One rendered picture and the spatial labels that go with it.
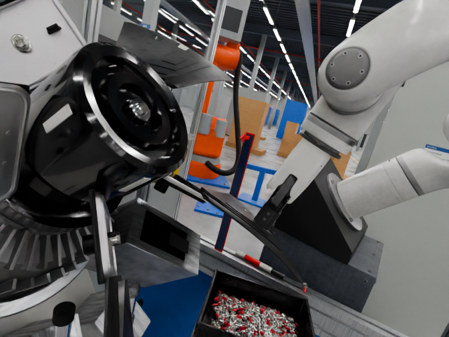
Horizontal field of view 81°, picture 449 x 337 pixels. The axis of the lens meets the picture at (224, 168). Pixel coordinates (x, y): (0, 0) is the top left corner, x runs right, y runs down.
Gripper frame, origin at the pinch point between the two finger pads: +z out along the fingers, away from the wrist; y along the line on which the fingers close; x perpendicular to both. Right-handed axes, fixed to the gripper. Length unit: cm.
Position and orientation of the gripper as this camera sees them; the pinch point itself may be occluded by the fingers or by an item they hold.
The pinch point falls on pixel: (267, 215)
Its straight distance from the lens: 48.0
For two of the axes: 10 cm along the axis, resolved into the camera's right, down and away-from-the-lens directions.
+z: -5.0, 8.1, 3.2
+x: 7.6, 5.8, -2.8
